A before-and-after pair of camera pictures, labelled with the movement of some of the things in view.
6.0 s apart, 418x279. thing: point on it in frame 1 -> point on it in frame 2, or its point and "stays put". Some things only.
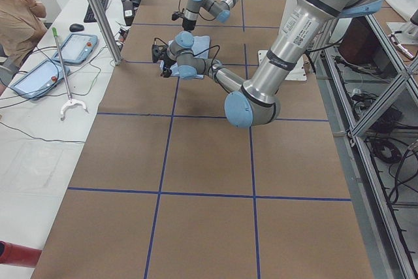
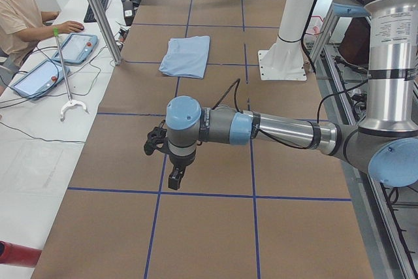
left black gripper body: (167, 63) -> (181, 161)
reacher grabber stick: (71, 101) stays put
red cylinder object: (18, 255) stays put
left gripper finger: (166, 71) -> (175, 177)
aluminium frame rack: (369, 85) stays put
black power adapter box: (128, 12) stays put
